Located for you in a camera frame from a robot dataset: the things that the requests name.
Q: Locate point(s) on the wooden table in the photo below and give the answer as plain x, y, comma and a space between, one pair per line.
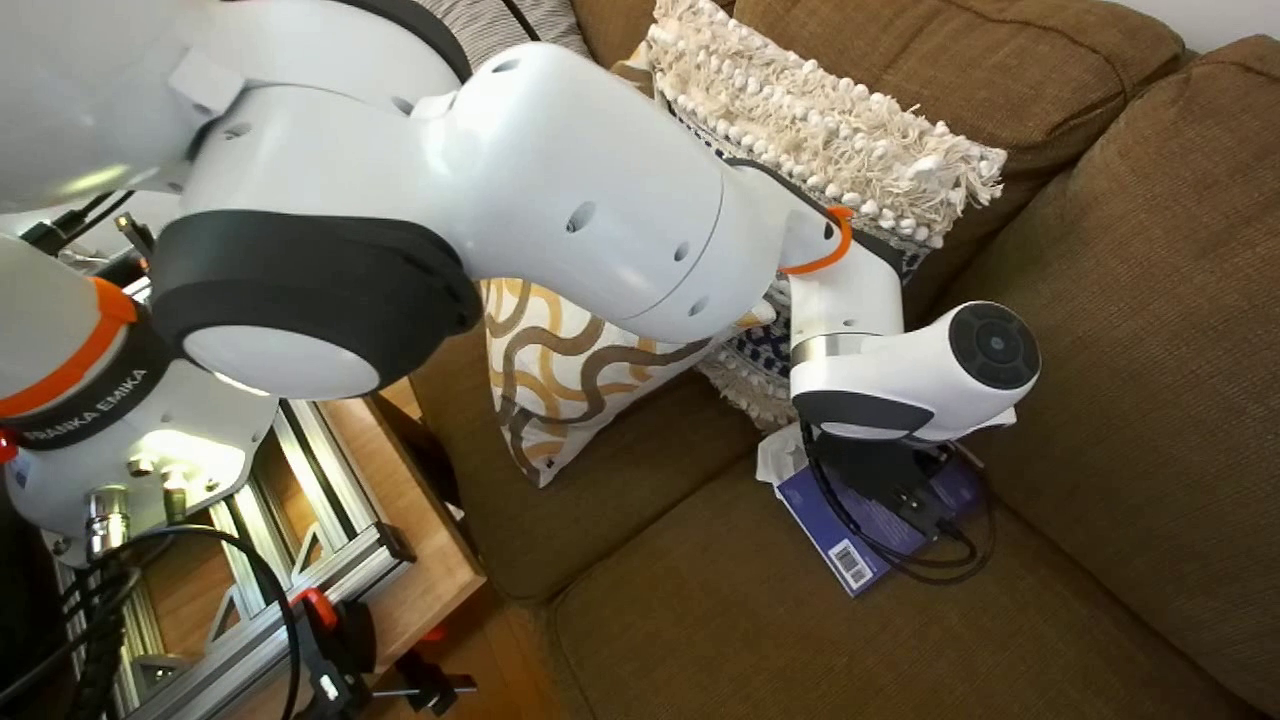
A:
412, 560

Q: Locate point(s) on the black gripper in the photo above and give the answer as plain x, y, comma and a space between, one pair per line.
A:
882, 470

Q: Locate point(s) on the tan wavy pattern pillow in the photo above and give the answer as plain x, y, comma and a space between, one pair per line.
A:
563, 386

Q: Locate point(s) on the blue book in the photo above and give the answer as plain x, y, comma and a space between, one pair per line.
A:
832, 526

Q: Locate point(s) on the brown fabric couch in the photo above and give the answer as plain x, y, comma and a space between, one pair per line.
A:
1134, 335

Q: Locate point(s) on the orange black bar clamp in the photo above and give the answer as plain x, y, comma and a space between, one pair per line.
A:
327, 646
134, 237

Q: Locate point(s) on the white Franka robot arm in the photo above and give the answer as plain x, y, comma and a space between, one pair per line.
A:
563, 200

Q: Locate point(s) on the blue white tassel pillow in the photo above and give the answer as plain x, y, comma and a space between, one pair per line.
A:
827, 120

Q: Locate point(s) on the aluminium frame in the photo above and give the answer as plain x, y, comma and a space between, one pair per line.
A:
332, 560

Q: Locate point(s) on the white tissue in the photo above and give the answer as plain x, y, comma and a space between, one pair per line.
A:
779, 460

